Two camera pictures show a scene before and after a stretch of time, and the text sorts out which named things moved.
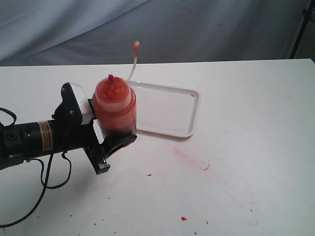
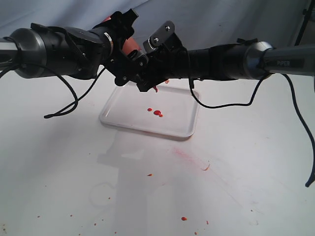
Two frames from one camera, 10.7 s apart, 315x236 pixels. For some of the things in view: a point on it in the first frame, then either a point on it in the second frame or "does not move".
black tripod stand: [306, 13] does not move
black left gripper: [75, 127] -> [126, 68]
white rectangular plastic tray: [165, 110] does not move
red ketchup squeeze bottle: [114, 107] -> [130, 44]
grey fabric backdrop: [34, 33] does not move
